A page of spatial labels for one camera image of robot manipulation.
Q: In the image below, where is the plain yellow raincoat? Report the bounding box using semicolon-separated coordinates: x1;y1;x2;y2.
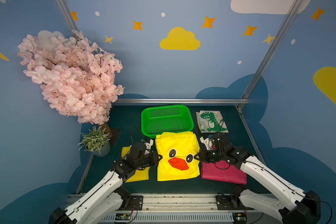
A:
121;147;150;183

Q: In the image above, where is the magenta raincoat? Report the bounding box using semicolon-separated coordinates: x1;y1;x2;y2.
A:
200;147;247;185

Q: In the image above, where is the yellow duck face raincoat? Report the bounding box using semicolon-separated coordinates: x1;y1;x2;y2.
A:
155;132;200;182

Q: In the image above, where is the white dinosaur print raincoat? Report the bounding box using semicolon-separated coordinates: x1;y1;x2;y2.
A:
196;110;229;133

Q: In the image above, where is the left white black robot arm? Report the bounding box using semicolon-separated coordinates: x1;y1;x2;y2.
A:
49;142;163;224

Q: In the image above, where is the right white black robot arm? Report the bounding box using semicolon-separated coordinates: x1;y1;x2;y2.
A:
194;133;321;224

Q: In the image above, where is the green plastic basket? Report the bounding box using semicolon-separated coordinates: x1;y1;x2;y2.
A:
141;105;194;139

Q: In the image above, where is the small green potted plant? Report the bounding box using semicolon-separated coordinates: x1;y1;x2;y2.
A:
79;127;111;157

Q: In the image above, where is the horizontal aluminium back bar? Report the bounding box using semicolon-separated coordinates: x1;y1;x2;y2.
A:
115;99;249;105

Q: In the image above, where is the left green circuit board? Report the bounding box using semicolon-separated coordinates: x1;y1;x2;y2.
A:
115;213;132;221

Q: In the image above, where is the green circuit board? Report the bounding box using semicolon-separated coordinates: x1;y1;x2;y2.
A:
232;213;247;224
115;213;132;221

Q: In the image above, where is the right green circuit board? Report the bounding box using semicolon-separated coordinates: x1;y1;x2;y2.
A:
232;213;247;224

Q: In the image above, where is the pink cherry blossom tree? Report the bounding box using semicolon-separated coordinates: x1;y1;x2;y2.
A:
18;30;124;125

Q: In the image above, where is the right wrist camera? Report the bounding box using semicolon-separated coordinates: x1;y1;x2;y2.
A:
199;137;215;150

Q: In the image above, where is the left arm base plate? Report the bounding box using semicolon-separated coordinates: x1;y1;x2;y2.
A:
119;195;144;211

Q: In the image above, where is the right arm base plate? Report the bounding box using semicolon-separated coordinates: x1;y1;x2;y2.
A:
216;194;253;211

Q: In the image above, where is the aluminium front rail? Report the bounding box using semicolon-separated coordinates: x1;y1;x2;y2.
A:
57;193;301;224

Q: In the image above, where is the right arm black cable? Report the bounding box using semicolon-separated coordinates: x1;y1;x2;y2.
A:
310;195;333;224

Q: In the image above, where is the right aluminium frame post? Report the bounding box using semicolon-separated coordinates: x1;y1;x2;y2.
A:
241;0;303;104

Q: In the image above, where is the aluminium frame post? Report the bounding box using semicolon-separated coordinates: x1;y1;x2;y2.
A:
241;0;303;104
55;0;79;34

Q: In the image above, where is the left aluminium frame post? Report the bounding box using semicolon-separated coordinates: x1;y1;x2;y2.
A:
55;0;79;34

